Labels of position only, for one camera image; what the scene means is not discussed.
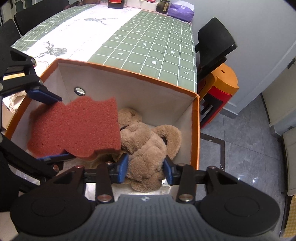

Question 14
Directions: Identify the purple tissue pack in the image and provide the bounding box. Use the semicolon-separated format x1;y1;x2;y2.
166;1;195;22

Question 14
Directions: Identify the black chair far right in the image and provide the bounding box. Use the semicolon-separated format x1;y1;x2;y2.
14;0;69;36

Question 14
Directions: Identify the orange storage box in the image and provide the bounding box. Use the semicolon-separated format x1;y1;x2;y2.
4;58;200;202

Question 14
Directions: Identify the white box under bottles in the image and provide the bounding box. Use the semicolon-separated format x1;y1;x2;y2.
125;0;158;11

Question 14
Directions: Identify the dark glass jar gold label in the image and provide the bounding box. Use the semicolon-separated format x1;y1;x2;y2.
156;0;171;14

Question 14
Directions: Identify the orange red stool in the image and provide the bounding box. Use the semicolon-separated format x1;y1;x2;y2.
198;63;239;128

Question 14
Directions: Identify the brown liquor bottle red label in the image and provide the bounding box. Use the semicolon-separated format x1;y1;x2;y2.
107;0;125;9

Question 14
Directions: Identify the cream cloth oven mitt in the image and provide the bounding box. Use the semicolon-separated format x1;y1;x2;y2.
3;91;26;113

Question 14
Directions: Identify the black chair near wall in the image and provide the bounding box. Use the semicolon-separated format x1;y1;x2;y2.
195;18;237;81

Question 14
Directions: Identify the black chair far left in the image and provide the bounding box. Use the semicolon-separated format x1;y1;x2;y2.
0;19;21;47

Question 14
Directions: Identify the brown plush toy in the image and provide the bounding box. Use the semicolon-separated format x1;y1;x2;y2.
91;107;182;193

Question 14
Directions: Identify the red sponge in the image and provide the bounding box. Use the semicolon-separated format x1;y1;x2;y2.
27;96;121;160

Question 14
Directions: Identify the green grid tablecloth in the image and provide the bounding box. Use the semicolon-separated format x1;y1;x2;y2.
87;9;197;92

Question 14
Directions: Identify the white deer table runner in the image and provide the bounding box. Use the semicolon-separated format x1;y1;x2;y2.
11;4;143;130

